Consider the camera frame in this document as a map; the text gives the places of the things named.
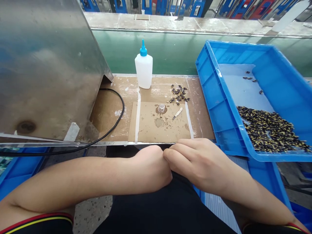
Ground white corrugated plastic sheet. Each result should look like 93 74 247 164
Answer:
201 156 250 234

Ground large heap black yellow components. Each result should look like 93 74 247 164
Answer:
236 105 312 153

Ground person's body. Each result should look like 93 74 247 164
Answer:
92 144 244 234

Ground small pile black yellow components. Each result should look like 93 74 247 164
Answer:
166 84 191 105

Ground person's left hand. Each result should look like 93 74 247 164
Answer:
131 144 174 194

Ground small knife beige handle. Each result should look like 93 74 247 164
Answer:
172 107 183 121

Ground small brown cardboard sheet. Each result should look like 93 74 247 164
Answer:
128 101 193 144

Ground large brown cardboard mat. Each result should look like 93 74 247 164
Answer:
90 76 216 144

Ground tilted blue plastic crate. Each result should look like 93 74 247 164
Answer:
195 40 312 163

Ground green conveyor belt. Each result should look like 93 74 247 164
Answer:
90 29 312 78

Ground white squeeze bottle blue nozzle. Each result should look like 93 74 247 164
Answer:
135 39 153 89

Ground black power cable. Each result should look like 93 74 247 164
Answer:
0 88 125 156

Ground clear plastic bracket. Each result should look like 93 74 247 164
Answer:
64 122 80 142

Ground stainless steel machine housing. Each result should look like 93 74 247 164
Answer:
0 0 114 148

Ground person's right hand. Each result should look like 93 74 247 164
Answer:
162 138 239 196

